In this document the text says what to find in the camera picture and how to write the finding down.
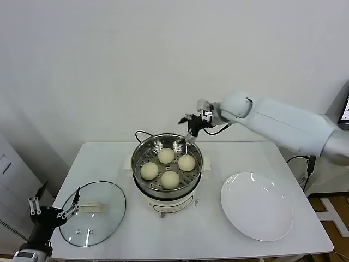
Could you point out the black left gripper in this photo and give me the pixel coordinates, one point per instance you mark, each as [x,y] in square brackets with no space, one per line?
[46,217]

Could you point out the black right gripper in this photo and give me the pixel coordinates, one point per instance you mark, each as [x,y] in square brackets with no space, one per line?
[196,124]

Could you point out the white steamed baozi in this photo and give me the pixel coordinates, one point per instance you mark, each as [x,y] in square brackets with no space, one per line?
[149,171]
[166,156]
[186,163]
[170,180]

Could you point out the round glass pot lid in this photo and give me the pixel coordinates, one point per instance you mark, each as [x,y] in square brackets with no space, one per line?
[109,218]

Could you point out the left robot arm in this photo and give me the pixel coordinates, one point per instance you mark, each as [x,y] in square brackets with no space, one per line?
[38,245]

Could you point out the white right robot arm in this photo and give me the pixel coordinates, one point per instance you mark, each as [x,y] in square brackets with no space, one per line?
[272,114]

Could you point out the perforated steel steamer basket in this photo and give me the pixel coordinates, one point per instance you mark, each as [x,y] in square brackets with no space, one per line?
[163,168]

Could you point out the round white plate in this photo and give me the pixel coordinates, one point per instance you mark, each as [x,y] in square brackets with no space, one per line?
[256,207]

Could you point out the white side desk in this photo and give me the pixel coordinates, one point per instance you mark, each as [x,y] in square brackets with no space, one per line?
[334,120]

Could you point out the open black laptop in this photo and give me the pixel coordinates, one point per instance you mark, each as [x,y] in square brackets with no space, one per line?
[345,109]

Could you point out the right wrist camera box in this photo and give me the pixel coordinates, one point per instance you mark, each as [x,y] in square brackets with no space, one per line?
[204,109]

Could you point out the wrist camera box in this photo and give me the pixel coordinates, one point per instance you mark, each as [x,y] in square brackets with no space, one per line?
[204,109]
[26,255]

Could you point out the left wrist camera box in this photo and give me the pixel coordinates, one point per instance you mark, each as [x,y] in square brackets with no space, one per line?
[26,255]

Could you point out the white desk foot frame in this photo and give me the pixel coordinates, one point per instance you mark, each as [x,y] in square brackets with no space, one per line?
[331,208]

